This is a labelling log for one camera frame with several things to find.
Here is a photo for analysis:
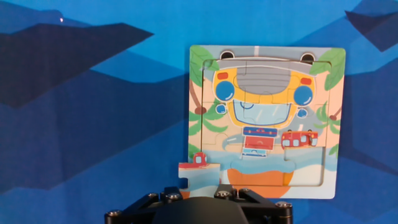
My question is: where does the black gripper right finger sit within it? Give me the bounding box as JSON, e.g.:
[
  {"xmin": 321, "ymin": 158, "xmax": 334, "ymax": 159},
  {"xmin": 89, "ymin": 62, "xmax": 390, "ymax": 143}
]
[{"xmin": 214, "ymin": 184, "xmax": 294, "ymax": 224}]

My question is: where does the puzzle piece red car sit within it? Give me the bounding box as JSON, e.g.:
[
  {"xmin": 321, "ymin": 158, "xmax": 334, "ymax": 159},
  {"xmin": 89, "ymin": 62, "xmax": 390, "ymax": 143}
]
[{"xmin": 178, "ymin": 152, "xmax": 222, "ymax": 200}]

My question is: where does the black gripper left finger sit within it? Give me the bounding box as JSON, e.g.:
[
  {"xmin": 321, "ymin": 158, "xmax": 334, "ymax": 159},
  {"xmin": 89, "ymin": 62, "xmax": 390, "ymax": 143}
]
[{"xmin": 104, "ymin": 186, "xmax": 184, "ymax": 224}]

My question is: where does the yellow bus puzzle board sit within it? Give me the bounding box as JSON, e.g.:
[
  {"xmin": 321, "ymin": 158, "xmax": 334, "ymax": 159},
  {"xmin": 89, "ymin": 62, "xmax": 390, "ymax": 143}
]
[{"xmin": 187, "ymin": 44, "xmax": 347, "ymax": 200}]

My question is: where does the blue landscape print tablecloth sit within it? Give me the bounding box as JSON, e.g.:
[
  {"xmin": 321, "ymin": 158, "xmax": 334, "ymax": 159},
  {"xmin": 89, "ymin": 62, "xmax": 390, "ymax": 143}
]
[{"xmin": 0, "ymin": 0, "xmax": 398, "ymax": 224}]

